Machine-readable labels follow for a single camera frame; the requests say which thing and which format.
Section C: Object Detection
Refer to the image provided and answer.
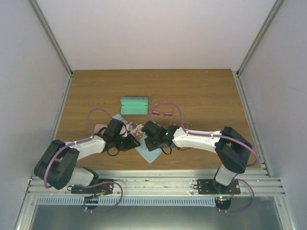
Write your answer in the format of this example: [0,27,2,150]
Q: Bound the light blue cleaning cloth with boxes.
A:
[135,135,162,163]

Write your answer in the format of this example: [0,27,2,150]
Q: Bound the pink tinted sunglasses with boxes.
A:
[151,111,174,117]

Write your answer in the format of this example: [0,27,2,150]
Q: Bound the teal glasses case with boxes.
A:
[120,97,149,115]

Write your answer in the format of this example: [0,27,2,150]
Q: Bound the black aviator sunglasses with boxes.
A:
[160,147,190,156]

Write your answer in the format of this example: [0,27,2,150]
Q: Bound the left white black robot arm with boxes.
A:
[34,118,141,194]

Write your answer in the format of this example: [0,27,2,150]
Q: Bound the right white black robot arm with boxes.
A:
[142,121,252,194]

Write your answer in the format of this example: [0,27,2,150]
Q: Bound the pink glasses case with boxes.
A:
[94,124,107,134]

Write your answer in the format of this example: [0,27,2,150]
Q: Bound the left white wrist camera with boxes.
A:
[119,125,128,137]

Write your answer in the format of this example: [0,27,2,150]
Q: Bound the aluminium frame rail front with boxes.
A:
[27,170,286,197]

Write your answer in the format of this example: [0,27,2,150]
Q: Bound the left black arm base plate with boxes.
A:
[67,179,114,195]

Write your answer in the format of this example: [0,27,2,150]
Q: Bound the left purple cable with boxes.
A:
[44,108,113,189]

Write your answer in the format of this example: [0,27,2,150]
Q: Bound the grey slotted cable duct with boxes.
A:
[36,196,215,207]

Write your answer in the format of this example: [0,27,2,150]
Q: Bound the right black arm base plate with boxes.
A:
[192,179,241,195]

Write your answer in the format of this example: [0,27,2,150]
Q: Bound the right aluminium frame post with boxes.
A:
[236,0,286,77]

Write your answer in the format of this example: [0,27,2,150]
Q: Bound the aluminium frame post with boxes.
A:
[28,0,73,77]
[236,0,286,77]

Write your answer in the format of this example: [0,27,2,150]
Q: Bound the left aluminium frame post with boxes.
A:
[28,0,73,77]

